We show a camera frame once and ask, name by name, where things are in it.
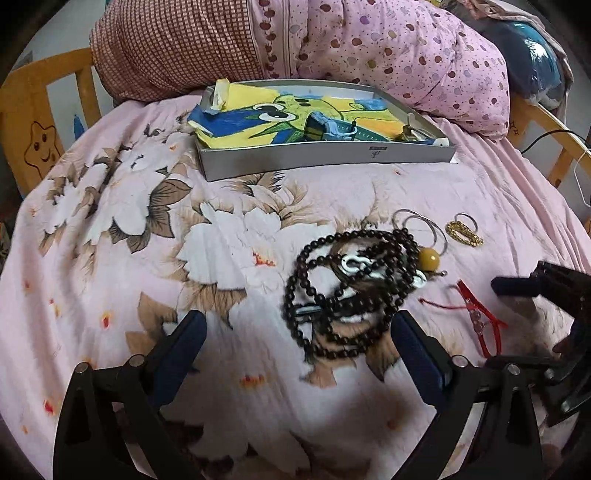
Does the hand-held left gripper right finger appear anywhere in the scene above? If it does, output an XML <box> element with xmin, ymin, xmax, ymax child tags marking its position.
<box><xmin>390</xmin><ymin>309</ymin><xmax>543</xmax><ymax>480</ymax></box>

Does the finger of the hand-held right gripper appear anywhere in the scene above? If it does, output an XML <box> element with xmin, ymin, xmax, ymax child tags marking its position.
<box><xmin>491</xmin><ymin>261</ymin><xmax>591</xmax><ymax>319</ymax></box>
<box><xmin>485</xmin><ymin>318</ymin><xmax>591</xmax><ymax>428</ymax></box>

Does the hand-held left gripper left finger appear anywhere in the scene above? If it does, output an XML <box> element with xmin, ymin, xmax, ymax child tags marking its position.
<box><xmin>53</xmin><ymin>309</ymin><xmax>208</xmax><ymax>480</ymax></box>

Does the silver hoop bangle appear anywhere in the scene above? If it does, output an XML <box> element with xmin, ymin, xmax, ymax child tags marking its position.
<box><xmin>406</xmin><ymin>217</ymin><xmax>450</xmax><ymax>256</ymax></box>
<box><xmin>392</xmin><ymin>209</ymin><xmax>432</xmax><ymax>232</ymax></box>

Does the dark wooden bead necklace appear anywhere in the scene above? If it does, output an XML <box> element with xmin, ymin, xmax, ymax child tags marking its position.
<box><xmin>283</xmin><ymin>229</ymin><xmax>448</xmax><ymax>370</ymax></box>

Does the grey cardboard box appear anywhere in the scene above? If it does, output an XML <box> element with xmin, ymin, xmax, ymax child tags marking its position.
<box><xmin>194</xmin><ymin>79</ymin><xmax>458</xmax><ymax>182</ymax></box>

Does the pink floral bed sheet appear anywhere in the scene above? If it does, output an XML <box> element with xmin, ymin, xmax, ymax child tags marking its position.
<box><xmin>0</xmin><ymin>99</ymin><xmax>591</xmax><ymax>480</ymax></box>

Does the white S-shaped pendant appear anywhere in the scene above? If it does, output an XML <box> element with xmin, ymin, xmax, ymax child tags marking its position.
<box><xmin>339</xmin><ymin>255</ymin><xmax>370</xmax><ymax>281</ymax></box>

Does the blue plastic wrapped bundle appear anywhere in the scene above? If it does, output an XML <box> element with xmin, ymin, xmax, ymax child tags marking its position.
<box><xmin>480</xmin><ymin>18</ymin><xmax>566</xmax><ymax>104</ymax></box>

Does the light blue wrist watch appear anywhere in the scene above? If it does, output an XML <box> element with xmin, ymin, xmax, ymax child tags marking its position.
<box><xmin>305</xmin><ymin>112</ymin><xmax>375</xmax><ymax>144</ymax></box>

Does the yellow and blue frog painting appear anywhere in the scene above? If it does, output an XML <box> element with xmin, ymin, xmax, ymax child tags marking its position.
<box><xmin>187</xmin><ymin>85</ymin><xmax>416</xmax><ymax>151</ymax></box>

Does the pink apple print quilt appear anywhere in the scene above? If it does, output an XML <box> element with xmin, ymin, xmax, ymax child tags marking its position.
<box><xmin>90</xmin><ymin>0</ymin><xmax>511</xmax><ymax>141</ymax></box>

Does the red string bracelet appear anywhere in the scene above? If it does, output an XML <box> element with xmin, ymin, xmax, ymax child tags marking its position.
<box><xmin>418</xmin><ymin>279</ymin><xmax>509</xmax><ymax>360</ymax></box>

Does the gold chain bracelet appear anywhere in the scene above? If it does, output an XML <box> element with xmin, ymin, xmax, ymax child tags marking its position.
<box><xmin>445</xmin><ymin>220</ymin><xmax>484</xmax><ymax>247</ymax></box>

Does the white cable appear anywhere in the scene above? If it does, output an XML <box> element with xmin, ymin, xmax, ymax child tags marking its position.
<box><xmin>573</xmin><ymin>134</ymin><xmax>591</xmax><ymax>208</ymax></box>

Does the black cable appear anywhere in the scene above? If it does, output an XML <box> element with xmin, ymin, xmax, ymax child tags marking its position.
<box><xmin>519</xmin><ymin>129</ymin><xmax>591</xmax><ymax>155</ymax></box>

